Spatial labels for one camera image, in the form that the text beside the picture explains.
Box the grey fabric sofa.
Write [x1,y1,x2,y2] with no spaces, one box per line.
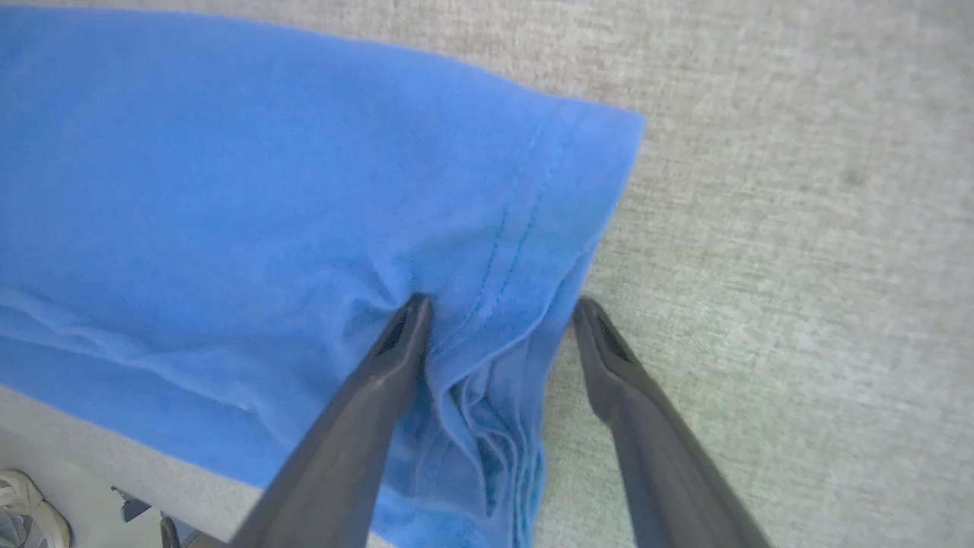
[0,0,974,548]

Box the blue garment white red trim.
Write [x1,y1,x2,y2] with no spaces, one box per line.
[0,6,646,548]

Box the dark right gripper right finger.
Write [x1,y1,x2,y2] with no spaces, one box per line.
[571,296,774,548]

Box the white sneaker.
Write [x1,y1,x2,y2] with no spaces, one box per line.
[0,470,72,548]

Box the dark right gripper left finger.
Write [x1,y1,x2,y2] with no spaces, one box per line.
[228,293,434,548]

